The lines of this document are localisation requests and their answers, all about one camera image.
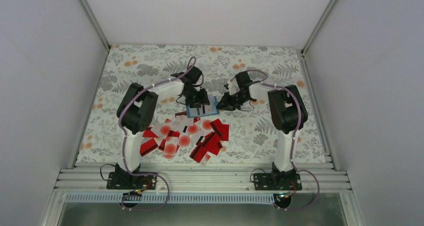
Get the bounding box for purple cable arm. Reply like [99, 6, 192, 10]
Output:
[231, 69, 322, 213]
[117, 56, 197, 212]

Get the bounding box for aluminium corner post right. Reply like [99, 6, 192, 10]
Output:
[301, 0, 338, 56]

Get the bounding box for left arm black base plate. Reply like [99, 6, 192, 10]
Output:
[106, 172, 157, 190]

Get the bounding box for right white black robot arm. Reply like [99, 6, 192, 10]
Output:
[216, 70, 308, 190]

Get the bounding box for red card striped right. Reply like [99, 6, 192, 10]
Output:
[210, 119, 223, 137]

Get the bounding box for red card lower centre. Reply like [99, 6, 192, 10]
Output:
[189, 132, 223, 164]

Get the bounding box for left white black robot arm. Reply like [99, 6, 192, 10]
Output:
[116, 65, 210, 189]

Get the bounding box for aluminium corner post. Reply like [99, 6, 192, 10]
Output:
[301, 0, 338, 56]
[78, 0, 111, 52]

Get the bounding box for red card far right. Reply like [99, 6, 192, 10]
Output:
[217, 124, 230, 142]

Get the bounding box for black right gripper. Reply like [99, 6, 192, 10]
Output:
[216, 91, 250, 111]

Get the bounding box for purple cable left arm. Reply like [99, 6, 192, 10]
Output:
[117, 56, 197, 212]

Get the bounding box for floral patterned table mat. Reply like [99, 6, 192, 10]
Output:
[77, 44, 326, 164]

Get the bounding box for white blossom VIP card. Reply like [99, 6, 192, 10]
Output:
[175, 115, 194, 128]

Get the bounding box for aluminium rail base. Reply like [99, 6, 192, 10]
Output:
[54, 163, 352, 193]

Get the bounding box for aluminium corner post left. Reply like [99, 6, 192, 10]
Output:
[78, 0, 111, 52]

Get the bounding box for blue slotted cable duct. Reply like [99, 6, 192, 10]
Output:
[64, 192, 274, 205]

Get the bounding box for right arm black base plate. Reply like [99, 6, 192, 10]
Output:
[252, 173, 303, 191]

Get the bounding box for blue leather card holder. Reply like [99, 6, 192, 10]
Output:
[186, 96, 220, 118]

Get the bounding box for red card lower left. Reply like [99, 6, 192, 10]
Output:
[139, 138, 159, 157]

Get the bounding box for white red-circle card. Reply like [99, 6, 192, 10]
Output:
[185, 124, 200, 136]

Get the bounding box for white red-dot card lower left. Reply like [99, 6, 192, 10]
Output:
[163, 137, 180, 159]

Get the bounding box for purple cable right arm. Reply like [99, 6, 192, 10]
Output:
[231, 69, 322, 213]

